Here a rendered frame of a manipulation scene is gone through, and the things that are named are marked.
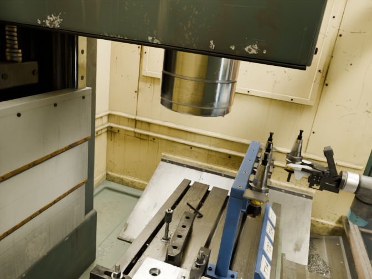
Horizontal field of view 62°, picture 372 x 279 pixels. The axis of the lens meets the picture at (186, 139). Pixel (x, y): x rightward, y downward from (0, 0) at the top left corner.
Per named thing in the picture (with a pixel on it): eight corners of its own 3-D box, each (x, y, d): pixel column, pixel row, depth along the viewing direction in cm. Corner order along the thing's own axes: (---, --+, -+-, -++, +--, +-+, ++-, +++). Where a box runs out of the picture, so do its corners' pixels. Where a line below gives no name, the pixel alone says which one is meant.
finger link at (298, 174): (284, 179, 118) (309, 183, 118) (289, 165, 116) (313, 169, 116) (283, 175, 121) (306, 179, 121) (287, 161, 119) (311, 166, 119)
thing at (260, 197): (269, 196, 91) (269, 194, 90) (268, 205, 86) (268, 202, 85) (245, 190, 92) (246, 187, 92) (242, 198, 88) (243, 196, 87)
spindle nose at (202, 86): (177, 94, 77) (183, 45, 73) (239, 108, 72) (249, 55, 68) (144, 105, 63) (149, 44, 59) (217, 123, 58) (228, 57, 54)
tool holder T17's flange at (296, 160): (287, 156, 125) (288, 150, 124) (302, 160, 123) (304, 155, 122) (284, 161, 120) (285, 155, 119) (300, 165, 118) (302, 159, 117)
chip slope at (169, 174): (301, 235, 175) (313, 195, 167) (305, 345, 112) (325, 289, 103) (157, 194, 199) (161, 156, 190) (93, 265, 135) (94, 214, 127)
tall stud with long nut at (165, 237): (170, 237, 116) (174, 207, 111) (168, 242, 113) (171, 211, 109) (164, 235, 116) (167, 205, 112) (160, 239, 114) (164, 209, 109)
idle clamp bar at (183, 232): (193, 227, 123) (196, 213, 121) (176, 273, 99) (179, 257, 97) (181, 224, 124) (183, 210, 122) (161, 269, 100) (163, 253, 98)
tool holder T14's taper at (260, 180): (253, 179, 96) (257, 159, 94) (268, 183, 95) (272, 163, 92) (251, 185, 92) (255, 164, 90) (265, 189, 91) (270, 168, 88)
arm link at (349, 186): (360, 178, 112) (356, 170, 119) (346, 175, 113) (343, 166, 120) (353, 196, 114) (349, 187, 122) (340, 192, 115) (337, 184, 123)
